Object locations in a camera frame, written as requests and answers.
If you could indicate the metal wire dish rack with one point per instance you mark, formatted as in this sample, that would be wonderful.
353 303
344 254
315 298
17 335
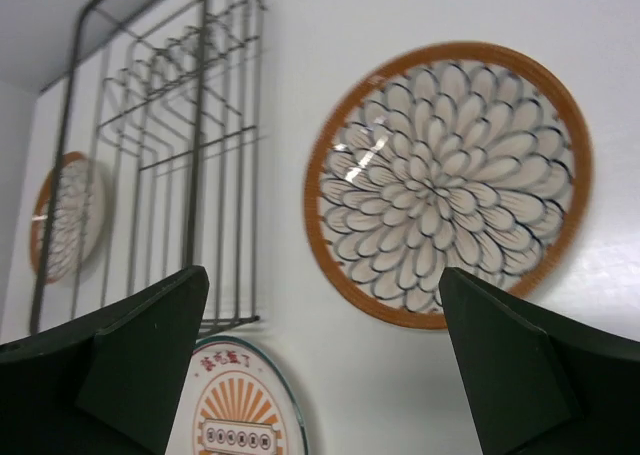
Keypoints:
164 97

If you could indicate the floral plate orange rim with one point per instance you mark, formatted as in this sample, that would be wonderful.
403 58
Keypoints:
79 216
460 154

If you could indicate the sunburst plate with glass rim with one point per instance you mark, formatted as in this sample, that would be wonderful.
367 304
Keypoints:
235 400

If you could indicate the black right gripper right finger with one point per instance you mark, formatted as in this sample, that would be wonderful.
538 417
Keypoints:
538 382

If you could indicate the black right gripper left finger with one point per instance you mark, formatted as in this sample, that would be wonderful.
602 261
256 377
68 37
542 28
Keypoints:
108 382

